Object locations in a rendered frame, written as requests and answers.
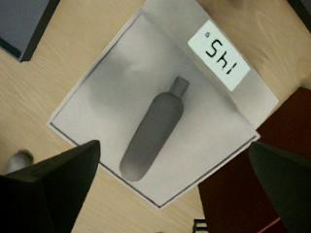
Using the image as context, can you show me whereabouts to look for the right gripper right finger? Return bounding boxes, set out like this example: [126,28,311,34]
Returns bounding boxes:
[249,141,311,233]

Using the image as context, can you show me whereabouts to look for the black rectangular buckle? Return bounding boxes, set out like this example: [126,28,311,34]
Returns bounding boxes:
[192,219,207,233]

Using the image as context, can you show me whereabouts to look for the dark red open box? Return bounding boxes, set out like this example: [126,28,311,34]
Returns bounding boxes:
[197,86,311,233]

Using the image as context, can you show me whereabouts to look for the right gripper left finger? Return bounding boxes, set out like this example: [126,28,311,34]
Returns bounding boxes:
[0,140,101,233]

